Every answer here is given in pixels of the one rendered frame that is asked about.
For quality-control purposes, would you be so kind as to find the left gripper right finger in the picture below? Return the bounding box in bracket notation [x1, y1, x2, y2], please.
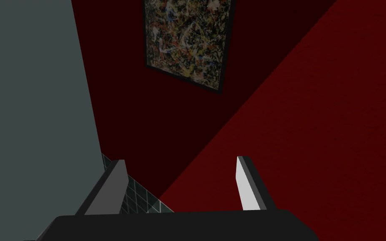
[235, 155, 277, 211]

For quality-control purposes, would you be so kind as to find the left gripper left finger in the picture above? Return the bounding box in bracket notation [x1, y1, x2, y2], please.
[75, 159, 129, 216]

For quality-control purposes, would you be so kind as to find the abstract splatter painting black frame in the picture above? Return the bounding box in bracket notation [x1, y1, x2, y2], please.
[142, 0, 237, 95]

